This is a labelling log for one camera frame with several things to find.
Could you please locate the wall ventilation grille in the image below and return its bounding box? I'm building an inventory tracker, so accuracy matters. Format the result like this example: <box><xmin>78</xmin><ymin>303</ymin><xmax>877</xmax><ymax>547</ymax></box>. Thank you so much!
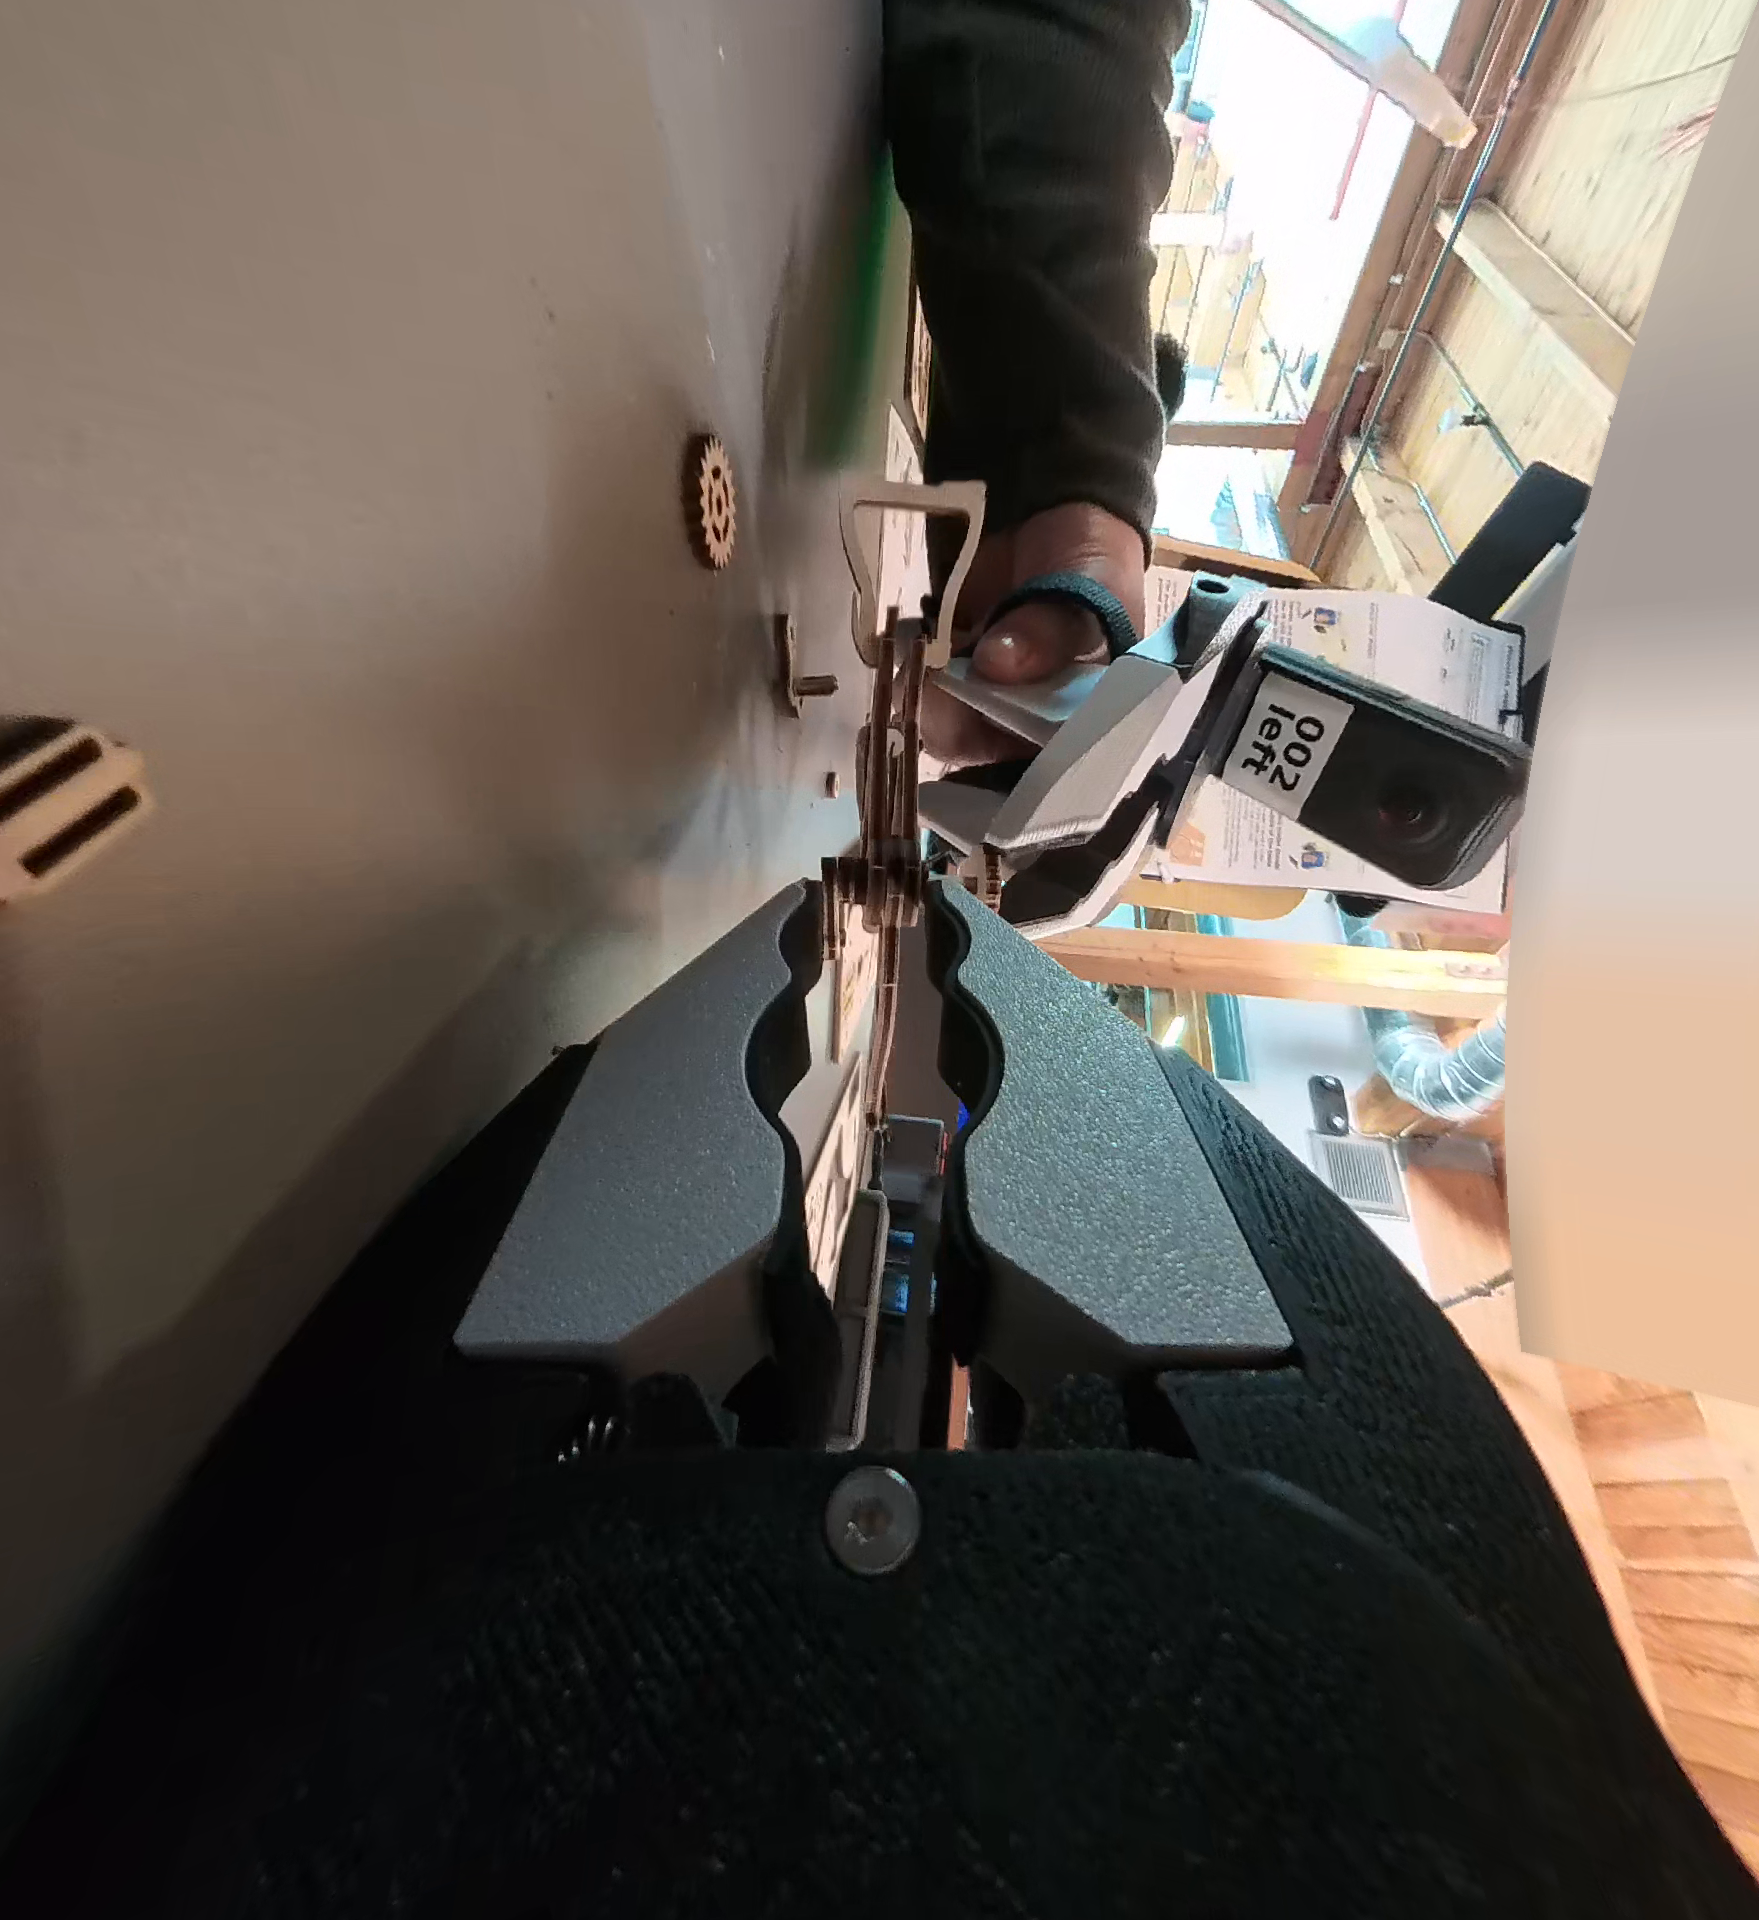
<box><xmin>1306</xmin><ymin>1131</ymin><xmax>1413</xmax><ymax>1215</ymax></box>

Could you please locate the printed instruction sheet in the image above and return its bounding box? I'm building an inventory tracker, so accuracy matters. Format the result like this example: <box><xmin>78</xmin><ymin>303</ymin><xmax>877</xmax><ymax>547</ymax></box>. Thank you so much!
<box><xmin>1133</xmin><ymin>593</ymin><xmax>1534</xmax><ymax>917</ymax></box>

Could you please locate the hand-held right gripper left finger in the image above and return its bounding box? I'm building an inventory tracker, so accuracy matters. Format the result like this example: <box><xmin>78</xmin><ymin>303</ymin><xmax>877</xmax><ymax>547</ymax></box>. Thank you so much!
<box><xmin>453</xmin><ymin>881</ymin><xmax>828</xmax><ymax>1370</ymax></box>

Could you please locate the large green plastic bin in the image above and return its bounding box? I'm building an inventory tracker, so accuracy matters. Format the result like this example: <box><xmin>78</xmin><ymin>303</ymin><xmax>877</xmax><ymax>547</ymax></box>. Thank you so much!
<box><xmin>806</xmin><ymin>179</ymin><xmax>881</xmax><ymax>467</ymax></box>

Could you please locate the person's left forearm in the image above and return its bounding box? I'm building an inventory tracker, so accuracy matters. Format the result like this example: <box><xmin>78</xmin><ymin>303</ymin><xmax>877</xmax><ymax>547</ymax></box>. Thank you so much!
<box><xmin>880</xmin><ymin>0</ymin><xmax>1197</xmax><ymax>556</ymax></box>

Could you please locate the wooden model frame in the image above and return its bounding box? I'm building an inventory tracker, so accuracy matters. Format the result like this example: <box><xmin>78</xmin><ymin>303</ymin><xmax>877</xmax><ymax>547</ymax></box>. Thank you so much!
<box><xmin>820</xmin><ymin>478</ymin><xmax>988</xmax><ymax>1142</ymax></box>

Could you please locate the wooden gear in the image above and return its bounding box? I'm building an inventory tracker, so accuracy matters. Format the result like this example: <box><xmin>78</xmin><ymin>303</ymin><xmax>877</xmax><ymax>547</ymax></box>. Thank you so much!
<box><xmin>681</xmin><ymin>432</ymin><xmax>741</xmax><ymax>572</ymax></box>

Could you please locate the wooden link piece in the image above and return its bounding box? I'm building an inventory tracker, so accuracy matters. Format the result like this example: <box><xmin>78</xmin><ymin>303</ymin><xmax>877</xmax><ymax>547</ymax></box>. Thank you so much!
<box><xmin>775</xmin><ymin>610</ymin><xmax>840</xmax><ymax>720</ymax></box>

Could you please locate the silver air duct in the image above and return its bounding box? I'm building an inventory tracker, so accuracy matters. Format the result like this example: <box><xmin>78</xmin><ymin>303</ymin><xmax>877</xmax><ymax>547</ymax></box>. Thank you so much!
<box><xmin>1366</xmin><ymin>1003</ymin><xmax>1511</xmax><ymax>1118</ymax></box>

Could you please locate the grey power adapter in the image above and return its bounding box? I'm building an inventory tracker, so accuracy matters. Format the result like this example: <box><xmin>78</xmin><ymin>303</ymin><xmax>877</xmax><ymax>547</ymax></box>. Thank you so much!
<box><xmin>880</xmin><ymin>1116</ymin><xmax>948</xmax><ymax>1321</ymax></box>

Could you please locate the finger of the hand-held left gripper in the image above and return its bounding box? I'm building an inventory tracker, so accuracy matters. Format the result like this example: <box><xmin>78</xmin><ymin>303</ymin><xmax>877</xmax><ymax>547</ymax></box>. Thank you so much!
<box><xmin>914</xmin><ymin>762</ymin><xmax>1170</xmax><ymax>939</ymax></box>
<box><xmin>929</xmin><ymin>656</ymin><xmax>1184</xmax><ymax>851</ymax></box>

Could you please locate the wooden support post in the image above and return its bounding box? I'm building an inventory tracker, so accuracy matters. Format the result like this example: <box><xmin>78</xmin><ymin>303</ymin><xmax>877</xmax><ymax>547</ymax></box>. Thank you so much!
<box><xmin>1037</xmin><ymin>921</ymin><xmax>1511</xmax><ymax>1022</ymax></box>

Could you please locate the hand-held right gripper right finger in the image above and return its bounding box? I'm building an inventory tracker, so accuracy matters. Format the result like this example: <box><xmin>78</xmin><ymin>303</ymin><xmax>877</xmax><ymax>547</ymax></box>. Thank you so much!
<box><xmin>929</xmin><ymin>881</ymin><xmax>1301</xmax><ymax>1404</ymax></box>

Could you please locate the person's left hand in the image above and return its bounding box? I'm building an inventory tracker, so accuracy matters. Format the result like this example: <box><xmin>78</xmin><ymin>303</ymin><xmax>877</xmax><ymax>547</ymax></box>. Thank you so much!
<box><xmin>917</xmin><ymin>498</ymin><xmax>1155</xmax><ymax>770</ymax></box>

